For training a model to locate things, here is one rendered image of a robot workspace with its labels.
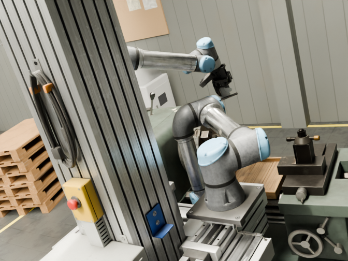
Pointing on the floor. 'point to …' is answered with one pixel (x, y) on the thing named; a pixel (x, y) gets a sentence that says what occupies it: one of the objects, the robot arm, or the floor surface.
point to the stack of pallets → (26, 171)
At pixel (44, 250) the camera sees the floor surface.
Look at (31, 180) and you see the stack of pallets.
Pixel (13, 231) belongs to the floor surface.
